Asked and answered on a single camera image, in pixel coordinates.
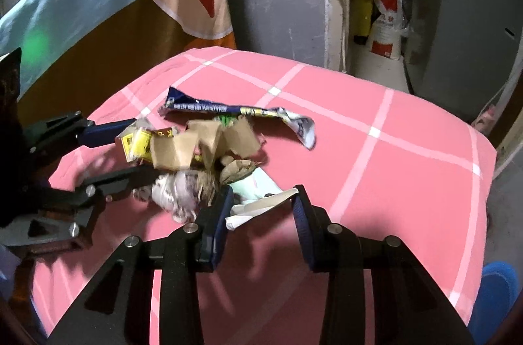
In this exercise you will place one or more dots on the pale green paper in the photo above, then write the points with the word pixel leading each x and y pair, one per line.
pixel 261 181

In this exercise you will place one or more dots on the white sack with red label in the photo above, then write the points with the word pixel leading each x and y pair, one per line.
pixel 384 34

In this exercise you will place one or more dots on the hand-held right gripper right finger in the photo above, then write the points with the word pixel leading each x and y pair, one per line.
pixel 304 234

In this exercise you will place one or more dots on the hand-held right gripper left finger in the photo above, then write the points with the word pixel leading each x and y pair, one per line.
pixel 222 222

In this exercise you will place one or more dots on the yellow packet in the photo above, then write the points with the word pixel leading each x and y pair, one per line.
pixel 141 143

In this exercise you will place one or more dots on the wooden headboard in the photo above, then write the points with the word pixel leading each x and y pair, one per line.
pixel 122 55

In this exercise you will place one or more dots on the blue slipper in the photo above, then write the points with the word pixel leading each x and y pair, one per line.
pixel 494 296

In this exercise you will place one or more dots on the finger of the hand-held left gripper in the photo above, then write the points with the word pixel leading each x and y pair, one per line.
pixel 106 132
pixel 118 181

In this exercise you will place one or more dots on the grey-white tissue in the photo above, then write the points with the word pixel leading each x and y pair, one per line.
pixel 175 194

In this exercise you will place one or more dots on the pink checked blanket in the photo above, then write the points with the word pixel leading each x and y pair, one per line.
pixel 367 173

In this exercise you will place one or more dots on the white paper piece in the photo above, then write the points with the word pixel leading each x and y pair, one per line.
pixel 253 208

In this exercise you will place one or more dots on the brown cardboard piece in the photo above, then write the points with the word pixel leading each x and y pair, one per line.
pixel 175 151

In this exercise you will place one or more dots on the blue snack wrapper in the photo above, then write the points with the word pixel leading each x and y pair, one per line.
pixel 204 107

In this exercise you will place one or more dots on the light blue towel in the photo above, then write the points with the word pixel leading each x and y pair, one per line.
pixel 73 6

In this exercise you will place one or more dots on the grey cabinet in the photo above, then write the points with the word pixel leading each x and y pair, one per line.
pixel 461 42

